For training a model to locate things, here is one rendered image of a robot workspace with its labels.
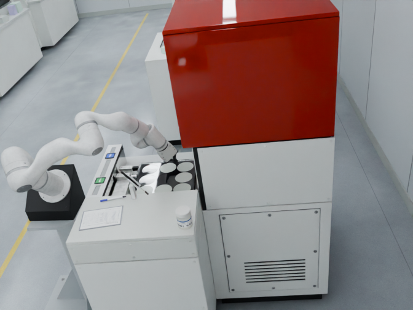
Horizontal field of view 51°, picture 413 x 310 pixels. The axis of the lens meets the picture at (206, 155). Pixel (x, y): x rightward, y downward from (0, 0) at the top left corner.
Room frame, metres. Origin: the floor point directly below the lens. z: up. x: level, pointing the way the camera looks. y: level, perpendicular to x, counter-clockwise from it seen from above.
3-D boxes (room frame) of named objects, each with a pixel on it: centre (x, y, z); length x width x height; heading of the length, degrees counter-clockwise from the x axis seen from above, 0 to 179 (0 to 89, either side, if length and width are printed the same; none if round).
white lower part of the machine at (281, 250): (2.20, -0.33, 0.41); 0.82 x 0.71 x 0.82; 173
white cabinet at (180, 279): (2.01, 0.37, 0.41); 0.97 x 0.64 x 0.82; 173
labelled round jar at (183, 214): (1.57, 0.15, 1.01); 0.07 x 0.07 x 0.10
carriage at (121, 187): (2.09, 0.52, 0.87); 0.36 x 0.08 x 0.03; 173
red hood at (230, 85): (2.21, -0.30, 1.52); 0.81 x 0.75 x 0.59; 173
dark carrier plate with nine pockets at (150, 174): (2.08, 0.26, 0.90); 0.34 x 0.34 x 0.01; 83
